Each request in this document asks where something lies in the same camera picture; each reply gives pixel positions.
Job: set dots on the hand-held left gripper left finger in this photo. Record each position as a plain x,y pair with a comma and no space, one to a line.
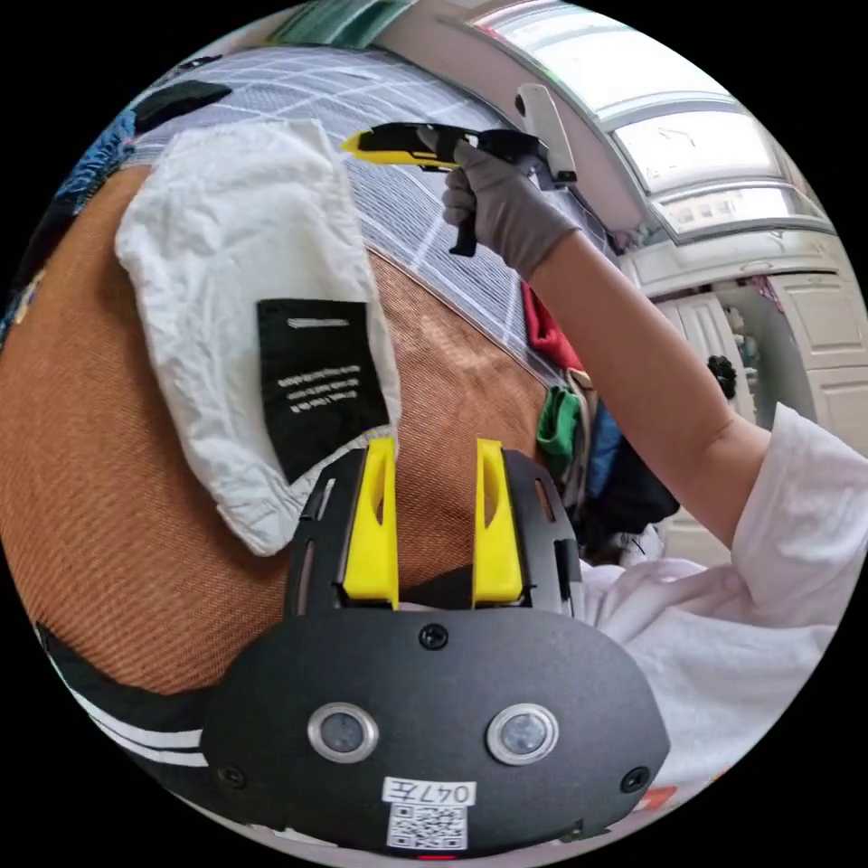
368,536

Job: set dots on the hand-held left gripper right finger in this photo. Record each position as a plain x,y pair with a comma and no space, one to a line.
500,542

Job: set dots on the black garment with white stripes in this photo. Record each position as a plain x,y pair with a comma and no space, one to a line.
135,712

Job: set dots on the white cupboard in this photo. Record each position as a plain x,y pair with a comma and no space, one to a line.
800,325

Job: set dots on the window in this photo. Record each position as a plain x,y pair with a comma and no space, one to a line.
678,108

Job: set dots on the pile of clothes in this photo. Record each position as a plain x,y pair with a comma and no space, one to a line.
81,176
576,447

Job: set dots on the person's right forearm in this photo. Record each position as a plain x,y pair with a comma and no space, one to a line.
631,366

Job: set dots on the person's body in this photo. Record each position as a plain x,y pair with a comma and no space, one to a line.
739,610

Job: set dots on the person's right hand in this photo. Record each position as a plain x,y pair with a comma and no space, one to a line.
510,203

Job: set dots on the white shorts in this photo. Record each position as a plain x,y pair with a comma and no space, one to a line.
237,271

